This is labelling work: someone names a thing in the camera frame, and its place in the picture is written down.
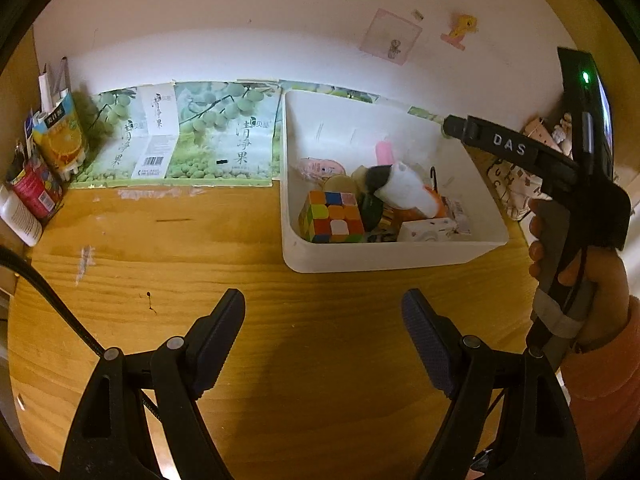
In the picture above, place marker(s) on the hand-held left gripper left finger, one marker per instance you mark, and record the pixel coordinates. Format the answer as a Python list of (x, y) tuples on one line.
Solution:
[(220, 345)]

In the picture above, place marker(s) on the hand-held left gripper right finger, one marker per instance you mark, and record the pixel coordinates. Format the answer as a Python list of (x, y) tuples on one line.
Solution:
[(430, 345)]

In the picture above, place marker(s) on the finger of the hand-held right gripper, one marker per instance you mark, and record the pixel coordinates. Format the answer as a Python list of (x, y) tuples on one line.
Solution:
[(500, 142)]

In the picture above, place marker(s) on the white labelled packet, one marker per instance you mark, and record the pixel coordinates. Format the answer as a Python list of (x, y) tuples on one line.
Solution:
[(460, 217)]

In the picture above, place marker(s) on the orange round zip case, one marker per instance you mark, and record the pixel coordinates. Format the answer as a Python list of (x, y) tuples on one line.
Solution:
[(437, 205)]

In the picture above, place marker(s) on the white plastic bin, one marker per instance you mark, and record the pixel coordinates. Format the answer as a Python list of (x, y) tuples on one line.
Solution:
[(390, 257)]

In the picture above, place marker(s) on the white fan-shaped plastic piece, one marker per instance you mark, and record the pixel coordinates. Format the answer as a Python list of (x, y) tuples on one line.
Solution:
[(405, 187)]

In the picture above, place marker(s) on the pink tube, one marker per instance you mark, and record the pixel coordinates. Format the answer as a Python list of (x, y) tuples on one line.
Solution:
[(384, 152)]

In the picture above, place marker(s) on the green bottle with gold cap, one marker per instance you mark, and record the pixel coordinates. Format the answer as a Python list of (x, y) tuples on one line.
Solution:
[(371, 212)]

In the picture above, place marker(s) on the beige soap bar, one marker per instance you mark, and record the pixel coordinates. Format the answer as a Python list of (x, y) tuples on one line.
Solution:
[(359, 177), (340, 183)]

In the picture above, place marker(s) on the colourful puzzle cube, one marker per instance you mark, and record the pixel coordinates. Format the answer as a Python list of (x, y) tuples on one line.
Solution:
[(330, 217)]

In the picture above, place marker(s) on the pink round tape case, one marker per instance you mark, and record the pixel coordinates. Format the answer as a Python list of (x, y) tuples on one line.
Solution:
[(320, 166)]

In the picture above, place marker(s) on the person's right forearm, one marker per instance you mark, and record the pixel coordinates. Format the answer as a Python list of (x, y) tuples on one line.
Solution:
[(605, 400)]

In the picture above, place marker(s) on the person's right hand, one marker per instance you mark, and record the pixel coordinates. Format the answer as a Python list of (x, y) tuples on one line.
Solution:
[(610, 295)]

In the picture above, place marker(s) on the beige printed pouch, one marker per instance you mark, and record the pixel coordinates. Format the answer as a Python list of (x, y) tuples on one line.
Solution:
[(510, 180)]

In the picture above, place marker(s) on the green printed cardboard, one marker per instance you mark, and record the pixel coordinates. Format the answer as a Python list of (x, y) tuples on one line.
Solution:
[(210, 130)]

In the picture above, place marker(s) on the white plastic bottle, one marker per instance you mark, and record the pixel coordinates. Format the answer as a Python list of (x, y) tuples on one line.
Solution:
[(20, 220)]

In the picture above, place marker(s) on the red snack packet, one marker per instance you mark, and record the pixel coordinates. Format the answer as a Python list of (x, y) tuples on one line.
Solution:
[(35, 190)]

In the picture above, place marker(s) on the orange juice carton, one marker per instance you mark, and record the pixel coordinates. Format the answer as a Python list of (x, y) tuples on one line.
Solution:
[(62, 140)]

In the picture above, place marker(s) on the blue white drink carton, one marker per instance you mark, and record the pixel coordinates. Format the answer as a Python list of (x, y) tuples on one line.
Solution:
[(31, 127)]

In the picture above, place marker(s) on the white straw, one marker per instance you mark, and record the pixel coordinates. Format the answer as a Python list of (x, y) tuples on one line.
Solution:
[(46, 90)]

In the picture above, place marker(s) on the yellow pony wall sticker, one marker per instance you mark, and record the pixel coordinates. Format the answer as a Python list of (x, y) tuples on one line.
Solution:
[(462, 25)]

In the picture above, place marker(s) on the small wall sticker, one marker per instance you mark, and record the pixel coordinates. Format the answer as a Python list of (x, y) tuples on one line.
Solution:
[(417, 14)]

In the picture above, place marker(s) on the pink wall paper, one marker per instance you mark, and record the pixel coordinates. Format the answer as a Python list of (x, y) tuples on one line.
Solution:
[(385, 30)]

